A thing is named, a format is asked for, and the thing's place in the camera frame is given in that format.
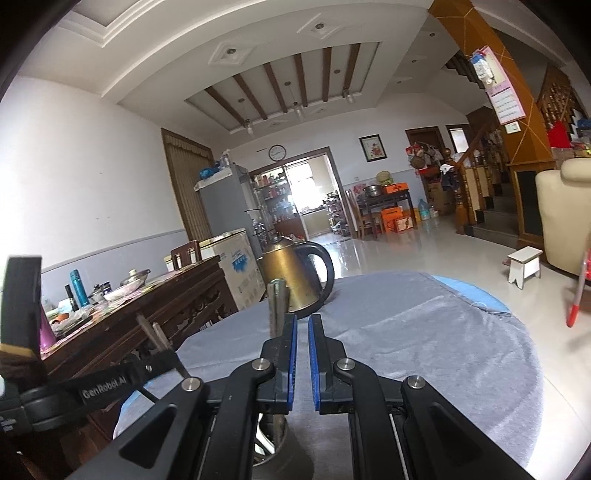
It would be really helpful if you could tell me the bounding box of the small white stool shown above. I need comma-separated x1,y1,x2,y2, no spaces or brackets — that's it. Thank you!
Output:
505,246,544,291

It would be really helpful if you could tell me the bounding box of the pink wall calendar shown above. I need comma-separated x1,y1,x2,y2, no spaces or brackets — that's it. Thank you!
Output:
470,45,528,126

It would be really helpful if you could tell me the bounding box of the red white mop handle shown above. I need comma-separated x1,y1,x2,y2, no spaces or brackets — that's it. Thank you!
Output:
566,248,591,329

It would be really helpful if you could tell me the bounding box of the dark wooden table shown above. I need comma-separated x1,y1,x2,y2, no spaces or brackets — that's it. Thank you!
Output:
355,187,419,240

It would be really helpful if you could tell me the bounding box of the steel utensil holder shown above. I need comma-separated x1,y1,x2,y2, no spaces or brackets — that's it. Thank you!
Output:
253,412,302,480

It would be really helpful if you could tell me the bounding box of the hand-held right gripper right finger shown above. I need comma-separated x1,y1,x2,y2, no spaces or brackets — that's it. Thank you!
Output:
308,314,536,480

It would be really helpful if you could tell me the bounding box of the grey tablecloth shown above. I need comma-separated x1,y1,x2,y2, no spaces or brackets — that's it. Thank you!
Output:
113,271,544,480

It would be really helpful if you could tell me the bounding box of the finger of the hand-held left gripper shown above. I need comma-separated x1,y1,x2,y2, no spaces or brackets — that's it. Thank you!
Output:
59,350,191,409

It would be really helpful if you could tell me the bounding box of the white chest freezer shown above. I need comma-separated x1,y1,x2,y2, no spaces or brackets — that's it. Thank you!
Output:
164,228,267,311

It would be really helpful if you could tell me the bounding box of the blue bottle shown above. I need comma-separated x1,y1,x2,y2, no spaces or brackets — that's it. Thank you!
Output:
69,270,91,308

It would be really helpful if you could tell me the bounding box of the cream armchair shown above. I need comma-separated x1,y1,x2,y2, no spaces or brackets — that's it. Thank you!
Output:
536,159,591,288

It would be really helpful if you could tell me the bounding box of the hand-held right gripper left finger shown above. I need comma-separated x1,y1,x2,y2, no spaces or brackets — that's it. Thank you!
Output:
65,314,298,480

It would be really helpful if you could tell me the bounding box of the gold electric kettle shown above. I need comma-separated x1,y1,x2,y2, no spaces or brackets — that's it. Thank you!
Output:
256,234,336,320

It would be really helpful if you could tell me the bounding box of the grey refrigerator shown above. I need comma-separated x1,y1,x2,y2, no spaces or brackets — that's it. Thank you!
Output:
194,164,265,260

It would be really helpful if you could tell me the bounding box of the framed wall picture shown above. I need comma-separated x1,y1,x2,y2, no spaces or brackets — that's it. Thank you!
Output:
359,134,384,164

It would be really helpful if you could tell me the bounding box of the glass display shelf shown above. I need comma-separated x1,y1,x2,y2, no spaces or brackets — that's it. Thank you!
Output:
252,170,297,237

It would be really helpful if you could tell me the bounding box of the blue table cover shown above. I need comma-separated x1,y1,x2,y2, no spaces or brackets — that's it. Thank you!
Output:
429,274,512,317

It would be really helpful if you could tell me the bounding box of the pink thermos bottle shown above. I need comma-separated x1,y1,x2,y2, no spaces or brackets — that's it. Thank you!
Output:
39,305,58,352

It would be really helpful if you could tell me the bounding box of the carved wooden sideboard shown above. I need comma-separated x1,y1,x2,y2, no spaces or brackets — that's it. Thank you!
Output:
0,255,239,464

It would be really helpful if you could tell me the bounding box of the metal pot with lid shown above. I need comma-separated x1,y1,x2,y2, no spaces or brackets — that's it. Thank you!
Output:
119,268,153,288

